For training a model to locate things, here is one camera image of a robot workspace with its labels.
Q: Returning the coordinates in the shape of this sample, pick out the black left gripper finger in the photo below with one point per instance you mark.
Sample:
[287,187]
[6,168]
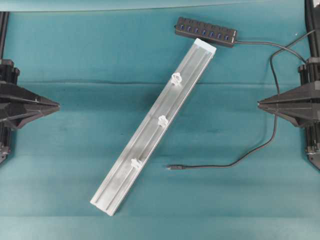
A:
[17,122]
[14,96]

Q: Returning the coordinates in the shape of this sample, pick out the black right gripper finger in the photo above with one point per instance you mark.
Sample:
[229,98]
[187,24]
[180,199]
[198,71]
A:
[303,93]
[299,118]

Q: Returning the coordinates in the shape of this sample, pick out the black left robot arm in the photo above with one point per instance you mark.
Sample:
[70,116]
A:
[9,74]

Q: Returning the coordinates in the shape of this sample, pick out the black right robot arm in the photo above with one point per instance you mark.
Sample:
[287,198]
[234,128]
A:
[301,105]

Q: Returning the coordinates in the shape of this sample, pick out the black USB hub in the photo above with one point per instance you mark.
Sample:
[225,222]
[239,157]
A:
[210,33]

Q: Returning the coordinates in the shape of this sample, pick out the green table cloth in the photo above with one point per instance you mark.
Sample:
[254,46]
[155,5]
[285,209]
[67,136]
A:
[106,69]

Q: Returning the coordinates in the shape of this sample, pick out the silver aluminium rail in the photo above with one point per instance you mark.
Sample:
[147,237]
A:
[144,141]

